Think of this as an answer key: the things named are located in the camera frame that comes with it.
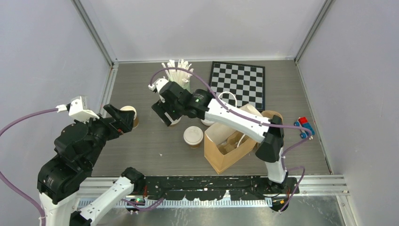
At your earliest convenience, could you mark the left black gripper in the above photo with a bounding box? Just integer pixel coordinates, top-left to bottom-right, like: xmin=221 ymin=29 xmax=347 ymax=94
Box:
xmin=78 ymin=102 xmax=135 ymax=166

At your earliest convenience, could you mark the stack of paper cups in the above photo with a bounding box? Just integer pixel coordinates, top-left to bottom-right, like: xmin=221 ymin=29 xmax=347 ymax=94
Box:
xmin=120 ymin=105 xmax=139 ymax=129

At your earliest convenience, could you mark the stack of white lids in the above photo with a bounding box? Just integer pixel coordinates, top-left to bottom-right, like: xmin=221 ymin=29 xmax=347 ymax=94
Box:
xmin=200 ymin=119 xmax=215 ymax=127

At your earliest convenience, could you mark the brown paper bag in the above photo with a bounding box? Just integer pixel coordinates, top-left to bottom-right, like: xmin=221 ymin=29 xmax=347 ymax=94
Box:
xmin=204 ymin=91 xmax=265 ymax=175

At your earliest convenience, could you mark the lifted pulp cup carrier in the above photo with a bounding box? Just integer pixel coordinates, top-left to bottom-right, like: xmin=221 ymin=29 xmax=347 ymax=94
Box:
xmin=217 ymin=131 xmax=249 ymax=154

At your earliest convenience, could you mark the stack of pulp cup carriers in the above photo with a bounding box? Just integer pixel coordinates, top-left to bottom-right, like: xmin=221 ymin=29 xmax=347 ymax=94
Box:
xmin=257 ymin=110 xmax=284 ymax=148

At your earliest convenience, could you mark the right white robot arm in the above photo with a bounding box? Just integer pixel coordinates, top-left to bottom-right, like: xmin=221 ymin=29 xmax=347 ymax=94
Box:
xmin=148 ymin=79 xmax=287 ymax=193

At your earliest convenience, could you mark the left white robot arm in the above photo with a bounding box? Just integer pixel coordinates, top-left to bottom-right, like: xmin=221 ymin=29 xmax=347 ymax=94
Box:
xmin=38 ymin=104 xmax=144 ymax=226

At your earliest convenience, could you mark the black white chessboard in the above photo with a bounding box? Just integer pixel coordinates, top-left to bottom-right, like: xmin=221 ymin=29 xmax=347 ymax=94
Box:
xmin=208 ymin=61 xmax=266 ymax=112

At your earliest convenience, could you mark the red blue toy car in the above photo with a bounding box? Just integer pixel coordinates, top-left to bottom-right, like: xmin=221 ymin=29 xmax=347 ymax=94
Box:
xmin=294 ymin=117 xmax=315 ymax=140

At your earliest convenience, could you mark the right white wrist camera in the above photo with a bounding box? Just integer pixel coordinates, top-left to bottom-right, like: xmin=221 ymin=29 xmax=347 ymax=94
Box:
xmin=148 ymin=78 xmax=169 ymax=103

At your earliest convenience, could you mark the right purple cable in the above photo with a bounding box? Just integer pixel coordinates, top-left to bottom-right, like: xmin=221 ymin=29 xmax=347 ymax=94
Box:
xmin=149 ymin=67 xmax=313 ymax=216

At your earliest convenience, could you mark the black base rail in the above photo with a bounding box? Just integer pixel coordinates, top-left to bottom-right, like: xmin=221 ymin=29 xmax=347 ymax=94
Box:
xmin=130 ymin=176 xmax=299 ymax=201

